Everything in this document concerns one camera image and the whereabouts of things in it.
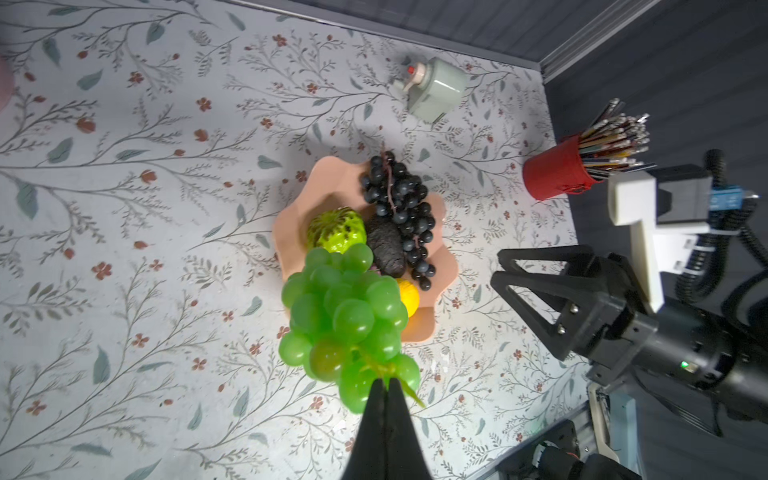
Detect yellow pear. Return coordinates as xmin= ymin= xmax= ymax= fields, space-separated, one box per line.
xmin=397 ymin=278 xmax=420 ymax=318

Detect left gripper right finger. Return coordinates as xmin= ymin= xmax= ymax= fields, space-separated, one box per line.
xmin=386 ymin=378 xmax=432 ymax=480

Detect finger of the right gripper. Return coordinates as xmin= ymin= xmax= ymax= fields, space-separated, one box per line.
xmin=496 ymin=245 xmax=600 ymax=285
xmin=490 ymin=271 xmax=578 ymax=360

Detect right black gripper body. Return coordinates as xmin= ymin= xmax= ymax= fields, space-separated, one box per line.
xmin=554 ymin=253 xmax=767 ymax=420

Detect green grape bunch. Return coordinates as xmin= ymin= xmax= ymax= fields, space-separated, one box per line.
xmin=278 ymin=244 xmax=421 ymax=414

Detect bright green custard apple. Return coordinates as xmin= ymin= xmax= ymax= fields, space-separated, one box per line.
xmin=307 ymin=207 xmax=367 ymax=254

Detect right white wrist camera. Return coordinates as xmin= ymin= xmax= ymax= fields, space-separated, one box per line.
xmin=607 ymin=164 xmax=712 ymax=312

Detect red pencil cup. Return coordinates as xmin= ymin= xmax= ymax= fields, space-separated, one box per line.
xmin=522 ymin=135 xmax=599 ymax=201

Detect dark brown avocado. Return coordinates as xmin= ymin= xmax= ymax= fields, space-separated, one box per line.
xmin=365 ymin=216 xmax=406 ymax=278

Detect pencils in red cup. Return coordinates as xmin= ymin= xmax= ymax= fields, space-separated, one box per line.
xmin=577 ymin=97 xmax=656 ymax=181

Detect pink scalloped fruit bowl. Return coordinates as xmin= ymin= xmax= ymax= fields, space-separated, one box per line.
xmin=272 ymin=156 xmax=459 ymax=343

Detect dark purple grape bunch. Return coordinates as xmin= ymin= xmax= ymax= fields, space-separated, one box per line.
xmin=360 ymin=151 xmax=437 ymax=292

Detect right black corrugated cable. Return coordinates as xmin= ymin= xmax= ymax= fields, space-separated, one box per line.
xmin=674 ymin=148 xmax=768 ymax=325

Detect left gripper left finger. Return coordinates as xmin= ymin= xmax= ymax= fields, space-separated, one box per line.
xmin=342 ymin=379 xmax=387 ymax=480

